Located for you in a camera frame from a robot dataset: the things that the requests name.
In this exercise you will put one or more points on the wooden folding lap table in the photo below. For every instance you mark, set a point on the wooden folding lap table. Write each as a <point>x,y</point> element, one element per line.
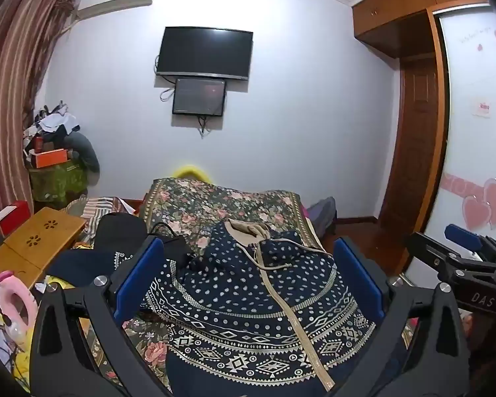
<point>37,240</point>

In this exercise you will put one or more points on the pink plastic toy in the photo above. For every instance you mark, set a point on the pink plastic toy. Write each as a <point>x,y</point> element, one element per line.
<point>24,304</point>

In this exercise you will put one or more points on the pile of clothes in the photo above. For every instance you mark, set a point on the pile of clothes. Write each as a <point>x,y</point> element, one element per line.
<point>51,122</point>

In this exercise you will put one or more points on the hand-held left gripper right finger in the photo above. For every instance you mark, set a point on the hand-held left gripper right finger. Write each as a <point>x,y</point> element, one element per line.
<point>359,281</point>

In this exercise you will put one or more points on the yellow cloth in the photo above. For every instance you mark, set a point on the yellow cloth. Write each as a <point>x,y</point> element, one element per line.
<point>20,362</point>

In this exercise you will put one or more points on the wooden door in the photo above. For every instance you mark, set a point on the wooden door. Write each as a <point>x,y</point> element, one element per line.
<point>417,140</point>

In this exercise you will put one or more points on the yellow plastic object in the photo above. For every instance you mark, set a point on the yellow plastic object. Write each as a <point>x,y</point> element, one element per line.
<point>190,172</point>

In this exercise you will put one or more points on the striped brown curtain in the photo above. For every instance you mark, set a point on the striped brown curtain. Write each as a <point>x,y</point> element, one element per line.
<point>12,91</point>

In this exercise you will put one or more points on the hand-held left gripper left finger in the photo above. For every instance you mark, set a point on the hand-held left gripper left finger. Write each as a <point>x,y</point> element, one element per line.
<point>138,281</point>

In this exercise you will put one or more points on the dark navy garment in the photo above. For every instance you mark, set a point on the dark navy garment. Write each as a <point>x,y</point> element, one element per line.
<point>82,266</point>

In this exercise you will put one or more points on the striped cloth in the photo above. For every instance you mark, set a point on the striped cloth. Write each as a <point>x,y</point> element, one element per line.
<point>103,206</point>

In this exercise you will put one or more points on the orange box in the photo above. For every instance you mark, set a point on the orange box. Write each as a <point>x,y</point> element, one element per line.
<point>49,158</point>

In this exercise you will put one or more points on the wall-mounted black television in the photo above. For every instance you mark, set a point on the wall-mounted black television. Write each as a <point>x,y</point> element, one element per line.
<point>204,51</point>

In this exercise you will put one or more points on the navy patterned zip hoodie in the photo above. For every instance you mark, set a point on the navy patterned zip hoodie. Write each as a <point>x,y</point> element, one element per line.
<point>248,297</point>

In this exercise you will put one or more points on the grey purple bag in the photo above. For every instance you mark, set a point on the grey purple bag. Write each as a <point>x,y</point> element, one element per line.
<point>322,215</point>

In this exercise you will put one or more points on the red box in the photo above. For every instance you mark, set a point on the red box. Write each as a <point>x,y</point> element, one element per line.
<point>12,215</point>

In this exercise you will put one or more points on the floral bedspread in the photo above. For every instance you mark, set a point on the floral bedspread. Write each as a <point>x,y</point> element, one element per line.
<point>198,202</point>

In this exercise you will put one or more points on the small black wall monitor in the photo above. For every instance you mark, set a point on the small black wall monitor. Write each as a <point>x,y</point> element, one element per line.
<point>199,96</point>

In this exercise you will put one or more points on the grey garment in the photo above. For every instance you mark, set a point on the grey garment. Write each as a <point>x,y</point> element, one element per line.
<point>84,151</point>

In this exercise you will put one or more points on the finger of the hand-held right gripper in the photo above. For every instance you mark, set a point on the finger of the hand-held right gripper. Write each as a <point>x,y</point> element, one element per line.
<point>463,235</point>
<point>438,258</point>

